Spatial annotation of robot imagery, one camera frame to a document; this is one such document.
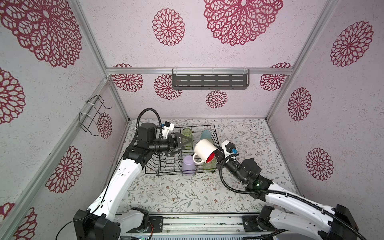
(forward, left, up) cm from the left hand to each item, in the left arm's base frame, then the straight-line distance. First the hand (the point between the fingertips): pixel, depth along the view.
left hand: (187, 146), depth 67 cm
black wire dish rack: (+6, +16, -27) cm, 32 cm away
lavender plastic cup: (-1, 0, -17) cm, 17 cm away
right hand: (+1, -12, 0) cm, 12 cm away
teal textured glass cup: (+26, -12, -24) cm, 37 cm away
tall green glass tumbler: (+21, 0, -16) cm, 26 cm away
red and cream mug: (-3, -8, +1) cm, 8 cm away
